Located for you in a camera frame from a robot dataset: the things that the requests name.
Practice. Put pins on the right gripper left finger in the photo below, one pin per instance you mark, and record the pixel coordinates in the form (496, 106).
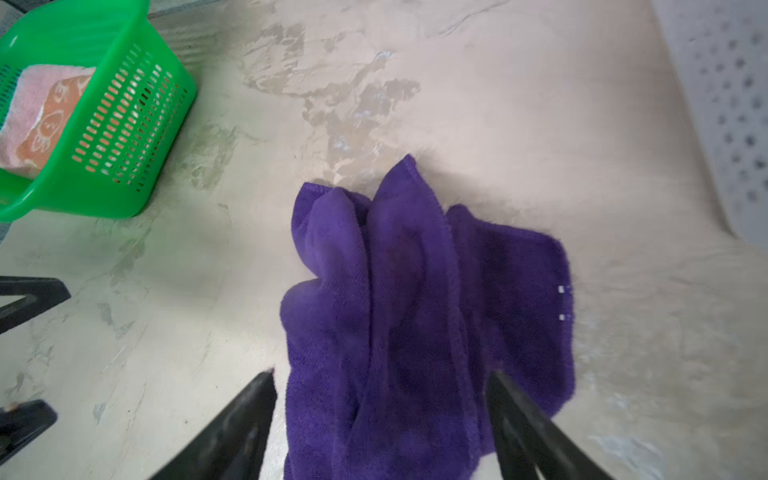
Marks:
(233, 444)

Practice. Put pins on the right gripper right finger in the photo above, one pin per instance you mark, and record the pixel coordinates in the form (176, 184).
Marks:
(528, 444)

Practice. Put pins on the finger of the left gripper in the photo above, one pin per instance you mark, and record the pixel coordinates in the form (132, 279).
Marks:
(36, 295)
(23, 423)

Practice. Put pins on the purple towel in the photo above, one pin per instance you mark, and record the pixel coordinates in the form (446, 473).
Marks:
(410, 308)

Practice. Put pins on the pink towel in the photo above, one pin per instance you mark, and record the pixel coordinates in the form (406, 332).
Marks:
(14, 119)

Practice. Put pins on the orange patterned towel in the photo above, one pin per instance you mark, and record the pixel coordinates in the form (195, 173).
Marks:
(56, 95)

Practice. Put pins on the green plastic basket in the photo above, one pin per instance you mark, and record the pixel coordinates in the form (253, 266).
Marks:
(116, 141)

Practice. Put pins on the white plastic basket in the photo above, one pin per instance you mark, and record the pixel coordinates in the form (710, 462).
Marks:
(719, 51)

